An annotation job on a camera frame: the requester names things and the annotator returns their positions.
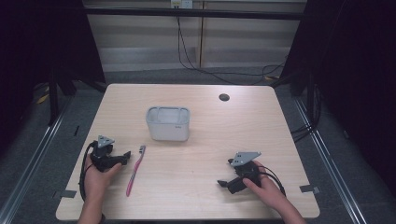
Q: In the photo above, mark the white plastic basket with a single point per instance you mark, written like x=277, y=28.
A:
x=168, y=126

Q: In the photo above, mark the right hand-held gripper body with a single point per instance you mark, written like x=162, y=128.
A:
x=244, y=169

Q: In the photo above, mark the dark curtain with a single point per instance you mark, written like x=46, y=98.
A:
x=40, y=46
x=351, y=77

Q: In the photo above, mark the person's left hand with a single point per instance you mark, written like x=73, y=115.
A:
x=96, y=182

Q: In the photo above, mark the pink toothbrush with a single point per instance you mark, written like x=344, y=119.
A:
x=135, y=172

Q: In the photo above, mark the person's right hand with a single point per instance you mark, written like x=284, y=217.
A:
x=264, y=189

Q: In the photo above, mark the metal floor rail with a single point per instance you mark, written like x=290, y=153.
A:
x=330, y=161
x=28, y=174

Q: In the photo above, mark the black horizontal metal bar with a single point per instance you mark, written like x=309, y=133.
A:
x=193, y=13

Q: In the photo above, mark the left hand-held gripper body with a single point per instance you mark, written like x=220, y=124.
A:
x=102, y=155

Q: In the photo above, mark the grey tape strip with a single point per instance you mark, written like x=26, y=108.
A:
x=309, y=188
x=65, y=194

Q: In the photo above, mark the black metal stand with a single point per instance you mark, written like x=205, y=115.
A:
x=53, y=96

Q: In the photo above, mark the white wall socket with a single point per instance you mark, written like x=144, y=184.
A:
x=182, y=3

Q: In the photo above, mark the yellow floor tape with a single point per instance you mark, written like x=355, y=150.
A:
x=42, y=97

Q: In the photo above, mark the round dark table grommet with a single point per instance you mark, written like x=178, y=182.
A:
x=224, y=97

